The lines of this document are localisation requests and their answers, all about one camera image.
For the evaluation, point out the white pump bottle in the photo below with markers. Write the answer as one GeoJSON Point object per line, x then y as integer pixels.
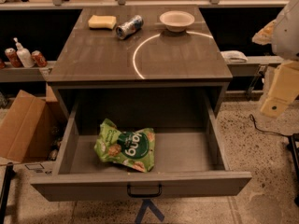
{"type": "Point", "coordinates": [24, 54]}

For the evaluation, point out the brown cardboard box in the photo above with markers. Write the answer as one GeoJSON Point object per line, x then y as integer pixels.
{"type": "Point", "coordinates": [30, 126]}

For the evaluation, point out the folded white cloth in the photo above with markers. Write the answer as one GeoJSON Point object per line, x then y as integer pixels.
{"type": "Point", "coordinates": [234, 56]}

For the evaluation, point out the yellow sponge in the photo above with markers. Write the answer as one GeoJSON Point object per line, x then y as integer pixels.
{"type": "Point", "coordinates": [99, 22]}

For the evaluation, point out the grey shelf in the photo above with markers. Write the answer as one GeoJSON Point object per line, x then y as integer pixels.
{"type": "Point", "coordinates": [35, 74]}
{"type": "Point", "coordinates": [251, 66]}

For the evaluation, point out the red can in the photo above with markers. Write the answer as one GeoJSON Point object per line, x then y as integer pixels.
{"type": "Point", "coordinates": [39, 58]}
{"type": "Point", "coordinates": [13, 57]}

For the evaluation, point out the black stand leg left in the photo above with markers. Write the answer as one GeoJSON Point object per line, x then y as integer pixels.
{"type": "Point", "coordinates": [9, 174]}

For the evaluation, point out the black drawer handle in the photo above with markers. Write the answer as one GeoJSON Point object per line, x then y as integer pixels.
{"type": "Point", "coordinates": [143, 192]}

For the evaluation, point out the grey cabinet counter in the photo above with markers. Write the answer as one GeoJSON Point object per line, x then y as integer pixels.
{"type": "Point", "coordinates": [151, 56]}

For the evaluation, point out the red can left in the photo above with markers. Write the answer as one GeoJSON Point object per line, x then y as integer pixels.
{"type": "Point", "coordinates": [13, 57]}

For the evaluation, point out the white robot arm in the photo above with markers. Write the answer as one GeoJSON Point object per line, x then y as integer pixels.
{"type": "Point", "coordinates": [283, 35]}

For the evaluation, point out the red can right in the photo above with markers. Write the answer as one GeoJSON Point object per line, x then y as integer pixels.
{"type": "Point", "coordinates": [39, 58]}

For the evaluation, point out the blue and silver can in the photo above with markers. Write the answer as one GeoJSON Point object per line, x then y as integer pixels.
{"type": "Point", "coordinates": [129, 27]}

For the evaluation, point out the open grey top drawer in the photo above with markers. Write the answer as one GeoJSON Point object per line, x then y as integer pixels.
{"type": "Point", "coordinates": [189, 159]}

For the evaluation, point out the grey right shelf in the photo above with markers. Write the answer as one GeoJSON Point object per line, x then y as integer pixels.
{"type": "Point", "coordinates": [251, 66]}

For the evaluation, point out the green rice chip bag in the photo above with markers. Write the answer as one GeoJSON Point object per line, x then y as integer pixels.
{"type": "Point", "coordinates": [131, 149]}

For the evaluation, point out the grey left shelf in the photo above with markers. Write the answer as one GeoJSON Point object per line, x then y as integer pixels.
{"type": "Point", "coordinates": [35, 74]}

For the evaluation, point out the white paper bowl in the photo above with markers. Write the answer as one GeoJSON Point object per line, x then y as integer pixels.
{"type": "Point", "coordinates": [177, 21]}

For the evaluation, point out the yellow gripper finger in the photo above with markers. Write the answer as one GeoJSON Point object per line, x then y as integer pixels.
{"type": "Point", "coordinates": [283, 91]}

